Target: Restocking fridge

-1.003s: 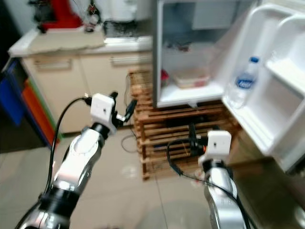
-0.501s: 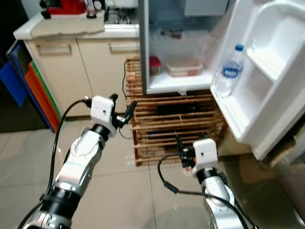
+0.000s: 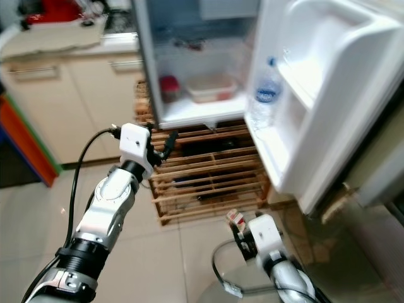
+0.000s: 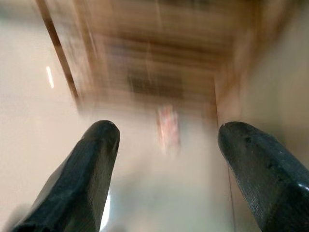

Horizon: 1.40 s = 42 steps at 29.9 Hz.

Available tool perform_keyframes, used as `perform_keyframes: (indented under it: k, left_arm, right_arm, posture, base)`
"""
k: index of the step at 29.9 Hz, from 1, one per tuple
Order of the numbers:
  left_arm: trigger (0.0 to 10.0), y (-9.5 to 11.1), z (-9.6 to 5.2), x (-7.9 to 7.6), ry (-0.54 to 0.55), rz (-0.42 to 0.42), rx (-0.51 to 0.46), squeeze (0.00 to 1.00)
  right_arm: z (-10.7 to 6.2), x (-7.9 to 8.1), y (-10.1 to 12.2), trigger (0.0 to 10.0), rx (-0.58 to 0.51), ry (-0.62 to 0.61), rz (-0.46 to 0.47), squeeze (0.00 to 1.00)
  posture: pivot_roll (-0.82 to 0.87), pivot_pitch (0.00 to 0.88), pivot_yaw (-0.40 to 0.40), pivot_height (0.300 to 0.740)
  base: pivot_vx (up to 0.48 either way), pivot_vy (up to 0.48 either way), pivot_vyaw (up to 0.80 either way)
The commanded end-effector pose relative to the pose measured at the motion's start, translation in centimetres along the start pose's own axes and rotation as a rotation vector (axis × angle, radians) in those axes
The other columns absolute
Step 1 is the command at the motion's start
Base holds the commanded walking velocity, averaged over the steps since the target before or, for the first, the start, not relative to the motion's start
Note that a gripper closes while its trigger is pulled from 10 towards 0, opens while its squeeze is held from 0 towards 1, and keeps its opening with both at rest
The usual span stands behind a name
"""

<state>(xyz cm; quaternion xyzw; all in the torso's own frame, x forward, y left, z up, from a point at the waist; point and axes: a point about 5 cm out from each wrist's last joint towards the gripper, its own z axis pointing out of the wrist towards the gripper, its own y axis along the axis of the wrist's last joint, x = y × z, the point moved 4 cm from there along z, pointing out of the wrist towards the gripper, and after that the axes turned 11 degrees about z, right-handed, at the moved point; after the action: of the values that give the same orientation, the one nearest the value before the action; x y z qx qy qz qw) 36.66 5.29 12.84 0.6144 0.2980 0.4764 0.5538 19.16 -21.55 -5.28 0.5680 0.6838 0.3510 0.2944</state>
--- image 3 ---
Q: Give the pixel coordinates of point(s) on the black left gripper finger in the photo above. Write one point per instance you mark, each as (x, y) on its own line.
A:
(170, 142)

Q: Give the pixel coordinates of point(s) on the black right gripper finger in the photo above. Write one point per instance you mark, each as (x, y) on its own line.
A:
(238, 236)

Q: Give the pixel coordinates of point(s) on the small red white carton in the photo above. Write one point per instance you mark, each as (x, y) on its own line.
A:
(237, 218)

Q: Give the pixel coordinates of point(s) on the grey fridge door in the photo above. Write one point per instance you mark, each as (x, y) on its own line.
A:
(334, 95)

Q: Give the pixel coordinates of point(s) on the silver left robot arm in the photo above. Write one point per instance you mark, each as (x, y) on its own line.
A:
(110, 202)

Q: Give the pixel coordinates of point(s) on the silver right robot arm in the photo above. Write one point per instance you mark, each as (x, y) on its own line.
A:
(290, 284)

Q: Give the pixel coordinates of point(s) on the grey mini fridge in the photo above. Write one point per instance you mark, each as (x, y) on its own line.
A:
(202, 112)

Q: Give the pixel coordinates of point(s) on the wooden slatted rack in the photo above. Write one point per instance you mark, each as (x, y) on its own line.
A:
(214, 165)

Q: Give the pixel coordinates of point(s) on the red lidded jar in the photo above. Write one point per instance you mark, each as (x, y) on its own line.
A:
(169, 88)

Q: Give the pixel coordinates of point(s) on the clear food container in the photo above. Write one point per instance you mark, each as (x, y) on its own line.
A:
(210, 88)

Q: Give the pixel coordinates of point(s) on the beige kitchen cabinet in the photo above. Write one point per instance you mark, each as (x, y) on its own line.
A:
(82, 107)

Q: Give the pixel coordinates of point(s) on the clear water bottle blue cap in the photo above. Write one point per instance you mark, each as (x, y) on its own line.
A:
(268, 95)

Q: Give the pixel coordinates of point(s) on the green board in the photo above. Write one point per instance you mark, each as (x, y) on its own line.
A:
(38, 132)

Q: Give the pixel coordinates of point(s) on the tall black refrigerator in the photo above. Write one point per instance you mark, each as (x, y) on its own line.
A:
(19, 167)

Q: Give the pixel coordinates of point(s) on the small black round lid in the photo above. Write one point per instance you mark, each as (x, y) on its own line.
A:
(87, 23)

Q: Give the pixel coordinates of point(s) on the beige woven counter mat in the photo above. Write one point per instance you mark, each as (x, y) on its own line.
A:
(53, 41)

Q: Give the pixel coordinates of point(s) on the red coffee machine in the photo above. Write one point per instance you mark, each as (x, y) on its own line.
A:
(53, 11)

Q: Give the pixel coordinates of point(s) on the black coffee tamper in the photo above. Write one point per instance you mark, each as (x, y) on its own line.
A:
(27, 24)

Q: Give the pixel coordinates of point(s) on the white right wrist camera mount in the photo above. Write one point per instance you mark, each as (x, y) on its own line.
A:
(265, 233)

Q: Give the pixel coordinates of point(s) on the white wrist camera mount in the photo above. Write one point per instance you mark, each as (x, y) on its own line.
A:
(265, 233)
(136, 142)

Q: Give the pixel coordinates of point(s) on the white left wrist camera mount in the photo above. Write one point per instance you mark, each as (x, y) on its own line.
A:
(136, 142)

